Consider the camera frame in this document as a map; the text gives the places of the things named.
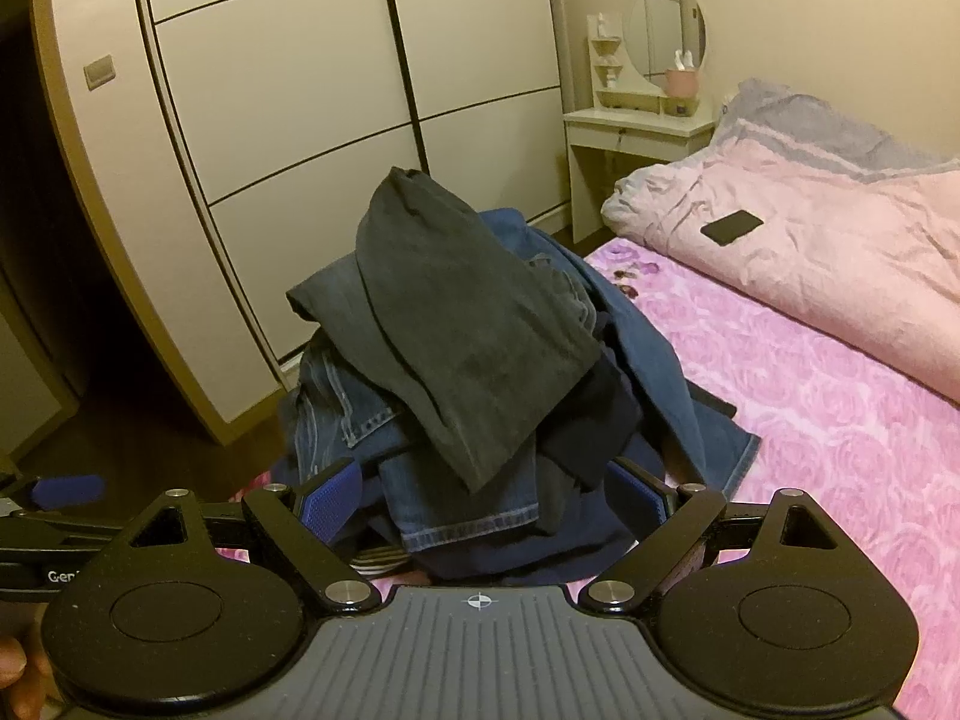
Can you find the person's left hand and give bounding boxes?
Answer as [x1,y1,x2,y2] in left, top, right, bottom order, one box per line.
[0,634,57,720]

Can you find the pink tissue box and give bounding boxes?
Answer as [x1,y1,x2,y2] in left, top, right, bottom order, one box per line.
[664,49,702,102]

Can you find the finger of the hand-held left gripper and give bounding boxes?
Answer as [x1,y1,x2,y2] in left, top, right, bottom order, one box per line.
[0,474,136,541]

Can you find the dark blue jeans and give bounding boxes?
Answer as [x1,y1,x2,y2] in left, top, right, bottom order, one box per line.
[480,208,762,492]

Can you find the pink duvet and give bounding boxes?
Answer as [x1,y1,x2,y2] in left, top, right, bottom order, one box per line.
[600,139,960,410]

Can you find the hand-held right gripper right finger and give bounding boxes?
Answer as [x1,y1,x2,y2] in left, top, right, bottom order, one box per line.
[579,459,852,614]

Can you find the white vanity table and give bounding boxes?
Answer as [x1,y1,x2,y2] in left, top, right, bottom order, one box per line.
[562,106,717,245]

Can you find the dark grey pants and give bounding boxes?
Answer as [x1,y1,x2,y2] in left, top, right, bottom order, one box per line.
[285,165,605,496]

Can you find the white wardrobe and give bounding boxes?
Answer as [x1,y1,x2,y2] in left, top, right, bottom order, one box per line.
[30,0,575,447]

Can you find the white shelf organiser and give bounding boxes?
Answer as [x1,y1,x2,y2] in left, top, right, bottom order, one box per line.
[587,11,702,121]

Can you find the pink floral bed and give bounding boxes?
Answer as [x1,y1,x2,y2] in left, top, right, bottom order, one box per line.
[225,236,960,720]

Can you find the black phone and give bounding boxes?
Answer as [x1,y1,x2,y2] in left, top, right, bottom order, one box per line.
[700,211,766,246]

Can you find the navy garment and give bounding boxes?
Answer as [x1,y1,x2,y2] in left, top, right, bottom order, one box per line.
[270,457,638,586]

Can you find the black garment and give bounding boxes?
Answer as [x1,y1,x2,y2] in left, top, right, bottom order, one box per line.
[536,360,665,533]

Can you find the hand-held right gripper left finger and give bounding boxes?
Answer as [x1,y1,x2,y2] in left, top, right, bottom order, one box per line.
[112,459,380,616]

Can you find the striped garment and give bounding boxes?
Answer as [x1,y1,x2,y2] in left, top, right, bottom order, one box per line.
[349,547,410,578]

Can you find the faded blue jeans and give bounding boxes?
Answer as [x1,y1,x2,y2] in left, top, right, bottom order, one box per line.
[289,330,542,554]

